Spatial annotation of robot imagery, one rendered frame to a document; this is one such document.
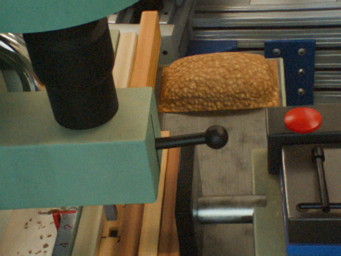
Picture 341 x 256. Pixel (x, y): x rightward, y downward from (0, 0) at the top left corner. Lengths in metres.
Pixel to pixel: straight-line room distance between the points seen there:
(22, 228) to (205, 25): 0.59
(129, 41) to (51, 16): 0.45
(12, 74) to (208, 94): 0.23
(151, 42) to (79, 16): 0.46
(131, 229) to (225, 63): 0.27
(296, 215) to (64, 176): 0.18
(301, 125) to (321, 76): 0.76
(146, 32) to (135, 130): 0.37
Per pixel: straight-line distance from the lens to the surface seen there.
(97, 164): 0.56
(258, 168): 0.67
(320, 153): 0.61
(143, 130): 0.55
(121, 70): 0.83
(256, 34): 1.33
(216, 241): 0.69
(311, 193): 0.59
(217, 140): 0.57
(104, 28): 0.52
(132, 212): 0.66
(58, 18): 0.43
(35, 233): 0.87
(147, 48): 0.88
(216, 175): 0.75
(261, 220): 0.62
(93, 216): 0.66
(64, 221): 0.66
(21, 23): 0.43
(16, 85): 0.72
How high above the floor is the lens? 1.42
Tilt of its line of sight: 40 degrees down
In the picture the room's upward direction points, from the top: 8 degrees counter-clockwise
